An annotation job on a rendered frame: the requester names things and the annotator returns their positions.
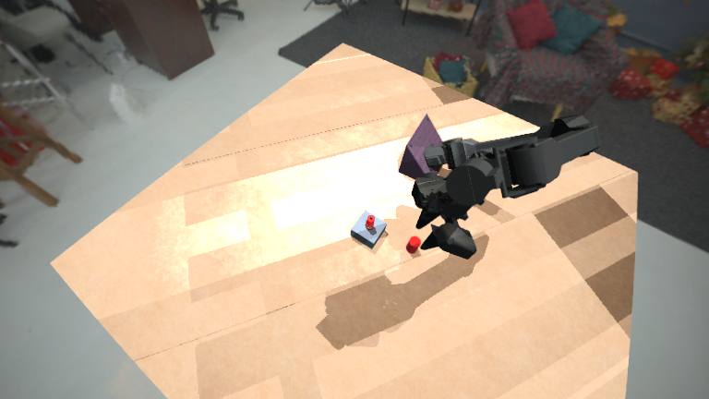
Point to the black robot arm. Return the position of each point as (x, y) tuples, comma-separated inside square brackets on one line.
[(530, 160)]

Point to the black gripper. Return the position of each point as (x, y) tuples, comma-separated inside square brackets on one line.
[(450, 237)]

